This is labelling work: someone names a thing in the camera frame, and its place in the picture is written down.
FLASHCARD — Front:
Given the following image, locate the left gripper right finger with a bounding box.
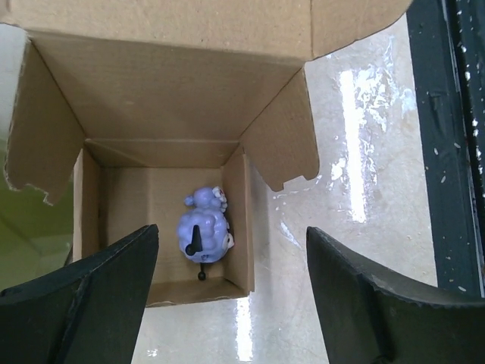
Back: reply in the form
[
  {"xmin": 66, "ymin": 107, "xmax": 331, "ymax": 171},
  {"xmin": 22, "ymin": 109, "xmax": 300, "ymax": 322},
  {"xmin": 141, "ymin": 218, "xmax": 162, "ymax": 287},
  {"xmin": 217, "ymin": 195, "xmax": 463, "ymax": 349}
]
[{"xmin": 306, "ymin": 227, "xmax": 484, "ymax": 363}]

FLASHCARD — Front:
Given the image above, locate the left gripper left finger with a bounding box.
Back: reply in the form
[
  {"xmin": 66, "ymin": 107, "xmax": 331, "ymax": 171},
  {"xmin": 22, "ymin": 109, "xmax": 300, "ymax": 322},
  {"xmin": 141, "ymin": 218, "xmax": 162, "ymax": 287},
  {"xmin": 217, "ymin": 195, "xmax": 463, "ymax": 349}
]
[{"xmin": 1, "ymin": 224, "xmax": 159, "ymax": 364}]

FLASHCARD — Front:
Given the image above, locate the olive green plastic basin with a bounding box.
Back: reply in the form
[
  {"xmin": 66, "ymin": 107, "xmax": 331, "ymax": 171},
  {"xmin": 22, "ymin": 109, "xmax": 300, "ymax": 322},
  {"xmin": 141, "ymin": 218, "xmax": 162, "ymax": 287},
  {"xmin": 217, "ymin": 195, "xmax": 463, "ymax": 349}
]
[{"xmin": 0, "ymin": 124, "xmax": 75, "ymax": 293}]

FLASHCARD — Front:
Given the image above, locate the purple sheep toy figure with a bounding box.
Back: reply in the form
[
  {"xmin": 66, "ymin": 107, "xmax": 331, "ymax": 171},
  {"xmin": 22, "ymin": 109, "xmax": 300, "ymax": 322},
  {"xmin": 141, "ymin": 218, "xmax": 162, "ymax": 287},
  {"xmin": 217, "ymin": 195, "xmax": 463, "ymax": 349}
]
[{"xmin": 177, "ymin": 187, "xmax": 234, "ymax": 281}]

